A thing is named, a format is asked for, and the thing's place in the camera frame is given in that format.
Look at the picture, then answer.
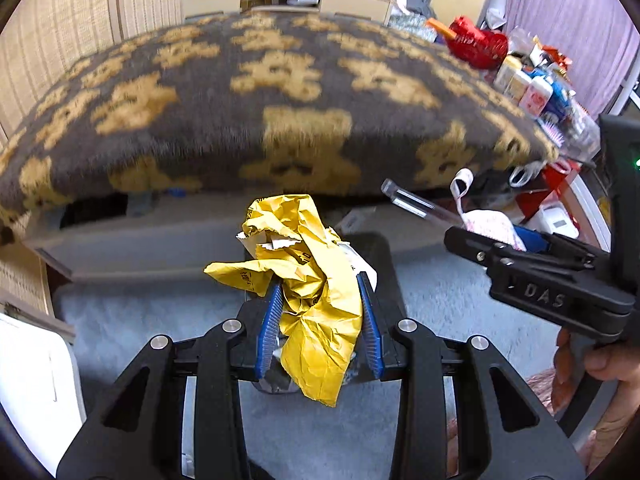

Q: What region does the red box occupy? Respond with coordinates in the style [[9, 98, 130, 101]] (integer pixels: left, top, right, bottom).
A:
[[515, 164, 572, 222]]

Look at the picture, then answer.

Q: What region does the blue bottle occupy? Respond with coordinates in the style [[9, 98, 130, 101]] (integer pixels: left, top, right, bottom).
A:
[[542, 72, 576, 121]]

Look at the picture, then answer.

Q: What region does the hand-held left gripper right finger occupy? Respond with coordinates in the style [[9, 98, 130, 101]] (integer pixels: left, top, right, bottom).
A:
[[356, 272, 586, 480]]

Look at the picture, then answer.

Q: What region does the purple curtain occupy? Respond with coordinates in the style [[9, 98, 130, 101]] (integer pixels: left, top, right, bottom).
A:
[[505, 0, 640, 117]]

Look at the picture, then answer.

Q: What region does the bear print fleece blanket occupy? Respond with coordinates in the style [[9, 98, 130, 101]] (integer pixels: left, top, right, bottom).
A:
[[0, 10, 561, 246]]

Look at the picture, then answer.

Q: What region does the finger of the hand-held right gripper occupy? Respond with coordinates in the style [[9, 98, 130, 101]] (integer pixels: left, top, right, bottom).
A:
[[514, 228, 610, 267], [444, 225, 508, 272]]

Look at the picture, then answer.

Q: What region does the small white appliance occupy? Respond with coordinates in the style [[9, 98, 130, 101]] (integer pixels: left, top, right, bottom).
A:
[[530, 205, 581, 239]]

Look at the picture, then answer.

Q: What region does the yellow paper envelope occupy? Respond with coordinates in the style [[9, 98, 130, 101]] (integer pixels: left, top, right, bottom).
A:
[[204, 192, 368, 407]]

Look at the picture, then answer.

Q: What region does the pink white bottle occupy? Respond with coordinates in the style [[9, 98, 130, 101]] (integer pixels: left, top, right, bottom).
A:
[[520, 77, 554, 119]]

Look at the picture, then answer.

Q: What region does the pink hairbrush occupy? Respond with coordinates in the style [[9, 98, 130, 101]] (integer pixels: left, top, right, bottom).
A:
[[542, 115, 567, 147]]

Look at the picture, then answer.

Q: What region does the person's right forearm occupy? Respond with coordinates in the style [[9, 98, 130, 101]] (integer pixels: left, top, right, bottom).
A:
[[585, 392, 640, 467]]

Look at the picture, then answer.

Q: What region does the wooden television stand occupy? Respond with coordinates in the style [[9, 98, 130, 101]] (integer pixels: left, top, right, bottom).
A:
[[181, 0, 393, 23]]

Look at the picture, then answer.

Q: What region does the white paper wrapper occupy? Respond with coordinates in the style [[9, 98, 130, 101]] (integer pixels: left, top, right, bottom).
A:
[[327, 240, 379, 286]]

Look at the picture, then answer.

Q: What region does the person's right hand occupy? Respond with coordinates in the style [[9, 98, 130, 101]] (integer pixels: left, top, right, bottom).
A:
[[551, 329, 640, 411]]

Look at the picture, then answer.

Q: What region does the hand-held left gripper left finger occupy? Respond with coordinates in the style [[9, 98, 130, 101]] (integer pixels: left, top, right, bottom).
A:
[[56, 280, 286, 480]]

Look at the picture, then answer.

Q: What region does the clear plastic container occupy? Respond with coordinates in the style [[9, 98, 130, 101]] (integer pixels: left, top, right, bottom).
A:
[[565, 110, 601, 161]]

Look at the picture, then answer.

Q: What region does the black square trash bin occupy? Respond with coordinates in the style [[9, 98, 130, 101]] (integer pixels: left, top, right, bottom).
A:
[[242, 232, 407, 396]]

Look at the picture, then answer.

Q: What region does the orange tube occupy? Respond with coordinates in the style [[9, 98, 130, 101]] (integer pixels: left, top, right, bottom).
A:
[[427, 19, 458, 41]]

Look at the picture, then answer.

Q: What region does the clear plastic tube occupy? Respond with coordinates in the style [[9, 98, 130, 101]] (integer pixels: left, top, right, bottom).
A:
[[381, 178, 466, 227]]

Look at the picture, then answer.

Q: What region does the pale fluffy rug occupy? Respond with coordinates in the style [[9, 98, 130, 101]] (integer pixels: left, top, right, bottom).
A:
[[52, 250, 566, 480]]

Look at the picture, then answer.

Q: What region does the pink white plastic bag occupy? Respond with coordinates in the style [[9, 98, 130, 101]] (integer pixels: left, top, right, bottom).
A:
[[450, 168, 527, 252]]

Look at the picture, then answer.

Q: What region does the white plastic box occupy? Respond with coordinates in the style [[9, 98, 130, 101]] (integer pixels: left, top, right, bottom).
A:
[[0, 310, 89, 467]]

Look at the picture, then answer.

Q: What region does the red openwork basket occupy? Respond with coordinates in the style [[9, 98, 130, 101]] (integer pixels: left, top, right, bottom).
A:
[[446, 16, 510, 71]]

